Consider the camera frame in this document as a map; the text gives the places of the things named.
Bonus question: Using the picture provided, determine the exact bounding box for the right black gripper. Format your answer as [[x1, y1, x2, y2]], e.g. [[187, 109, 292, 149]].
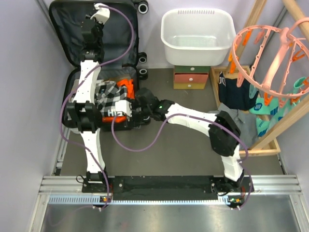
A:
[[125, 100, 152, 129]]

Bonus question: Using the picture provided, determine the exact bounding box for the black and white suitcase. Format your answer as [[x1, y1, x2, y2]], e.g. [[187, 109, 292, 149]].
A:
[[49, 0, 152, 132]]

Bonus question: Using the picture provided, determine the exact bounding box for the black white plaid shirt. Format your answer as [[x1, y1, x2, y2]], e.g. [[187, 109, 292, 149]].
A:
[[95, 80, 127, 117]]

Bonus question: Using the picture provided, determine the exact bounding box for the white plastic basin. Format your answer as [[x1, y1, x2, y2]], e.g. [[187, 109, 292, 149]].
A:
[[160, 8, 236, 66]]

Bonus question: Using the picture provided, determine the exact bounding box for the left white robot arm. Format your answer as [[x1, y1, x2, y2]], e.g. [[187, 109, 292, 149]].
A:
[[67, 14, 110, 192]]

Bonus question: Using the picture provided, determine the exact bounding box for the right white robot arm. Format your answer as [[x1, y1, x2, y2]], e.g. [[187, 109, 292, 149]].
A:
[[128, 88, 244, 191]]

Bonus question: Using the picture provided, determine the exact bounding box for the orange garment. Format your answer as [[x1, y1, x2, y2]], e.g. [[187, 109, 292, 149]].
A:
[[102, 79, 135, 123]]

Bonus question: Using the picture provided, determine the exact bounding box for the small colourful drawer cabinet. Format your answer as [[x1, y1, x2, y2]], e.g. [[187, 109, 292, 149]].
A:
[[173, 66, 211, 89]]

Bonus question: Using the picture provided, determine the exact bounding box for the dark navy garment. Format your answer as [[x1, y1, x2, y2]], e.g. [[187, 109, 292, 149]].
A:
[[218, 72, 258, 111]]

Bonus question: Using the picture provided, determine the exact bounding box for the grey button shirt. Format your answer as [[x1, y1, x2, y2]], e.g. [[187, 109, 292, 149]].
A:
[[209, 108, 258, 148]]

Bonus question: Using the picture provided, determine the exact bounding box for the teal patterned sock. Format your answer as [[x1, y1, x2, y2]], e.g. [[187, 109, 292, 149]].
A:
[[248, 76, 309, 137]]

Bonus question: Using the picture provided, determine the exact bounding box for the pink round clip hanger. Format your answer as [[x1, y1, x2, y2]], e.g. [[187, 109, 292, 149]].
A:
[[228, 17, 309, 107]]

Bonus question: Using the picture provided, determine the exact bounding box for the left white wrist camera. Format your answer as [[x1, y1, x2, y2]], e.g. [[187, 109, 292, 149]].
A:
[[90, 3, 111, 25]]

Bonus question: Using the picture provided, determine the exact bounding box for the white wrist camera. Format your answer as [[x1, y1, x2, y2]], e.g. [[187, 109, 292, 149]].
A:
[[90, 3, 111, 25], [115, 100, 132, 117]]

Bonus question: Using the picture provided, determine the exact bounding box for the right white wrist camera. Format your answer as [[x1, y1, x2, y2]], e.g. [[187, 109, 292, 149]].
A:
[[115, 100, 132, 117]]

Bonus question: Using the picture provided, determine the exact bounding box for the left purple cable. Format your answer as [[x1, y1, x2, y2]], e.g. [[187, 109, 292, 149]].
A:
[[59, 4, 135, 210]]

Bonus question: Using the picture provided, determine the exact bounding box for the purple cable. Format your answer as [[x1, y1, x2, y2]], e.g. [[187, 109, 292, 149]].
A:
[[59, 4, 135, 210], [111, 115, 253, 210]]

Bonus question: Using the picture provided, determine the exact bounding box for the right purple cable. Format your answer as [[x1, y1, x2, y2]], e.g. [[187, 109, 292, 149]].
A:
[[111, 115, 253, 210]]

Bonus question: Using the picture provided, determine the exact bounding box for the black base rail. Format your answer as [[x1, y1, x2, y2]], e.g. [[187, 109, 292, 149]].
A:
[[82, 174, 254, 201]]

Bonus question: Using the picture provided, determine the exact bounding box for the wooden drying rack frame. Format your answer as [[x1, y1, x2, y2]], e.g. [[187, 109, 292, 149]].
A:
[[209, 0, 309, 157]]

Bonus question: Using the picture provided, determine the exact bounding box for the aluminium frame rail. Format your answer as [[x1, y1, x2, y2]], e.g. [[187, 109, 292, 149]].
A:
[[29, 125, 309, 232]]

